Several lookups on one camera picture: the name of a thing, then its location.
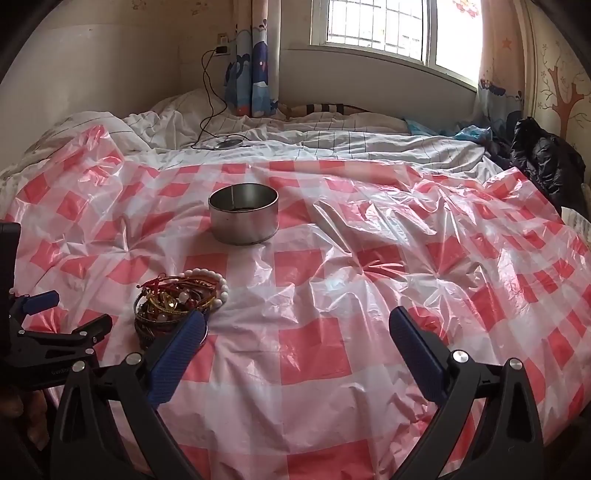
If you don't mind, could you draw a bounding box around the blue cartoon curtain left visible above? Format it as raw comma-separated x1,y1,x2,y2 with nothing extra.
224,0,281,118

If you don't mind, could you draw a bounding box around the white striped bed quilt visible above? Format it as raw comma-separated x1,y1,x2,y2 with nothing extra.
1,89,501,184

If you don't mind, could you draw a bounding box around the gold bangle bracelet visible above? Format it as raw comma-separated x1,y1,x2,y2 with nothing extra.
133,287,219,324

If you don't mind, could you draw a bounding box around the round silver metal tin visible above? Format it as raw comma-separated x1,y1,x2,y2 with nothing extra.
208,183,280,246

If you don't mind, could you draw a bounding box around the blue plastic bag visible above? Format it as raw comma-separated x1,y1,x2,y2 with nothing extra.
454,125,493,146

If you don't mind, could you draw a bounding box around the striped pillow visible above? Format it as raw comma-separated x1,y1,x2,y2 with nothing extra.
279,103,367,118

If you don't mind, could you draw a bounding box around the red string bracelet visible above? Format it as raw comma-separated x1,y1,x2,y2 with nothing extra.
136,273,219,305

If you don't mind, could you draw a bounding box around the white bead bracelet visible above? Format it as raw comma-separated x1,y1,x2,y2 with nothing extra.
180,267,230,311

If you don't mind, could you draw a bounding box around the pink cartoon curtain right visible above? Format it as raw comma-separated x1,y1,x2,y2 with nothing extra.
475,0,525,142

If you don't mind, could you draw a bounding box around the window with white frame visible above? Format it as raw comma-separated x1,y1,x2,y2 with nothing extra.
311,0,483,86

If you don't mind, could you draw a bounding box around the black puffer jacket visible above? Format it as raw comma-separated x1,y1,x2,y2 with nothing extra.
484,112,590,220

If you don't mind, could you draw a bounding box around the small dark device on bed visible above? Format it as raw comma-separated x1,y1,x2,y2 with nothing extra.
214,137,243,150

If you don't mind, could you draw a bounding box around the black charger cable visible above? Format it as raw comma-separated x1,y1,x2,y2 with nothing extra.
189,48,260,151

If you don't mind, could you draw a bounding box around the red white checkered plastic sheet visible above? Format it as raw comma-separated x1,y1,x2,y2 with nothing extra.
1,126,590,479

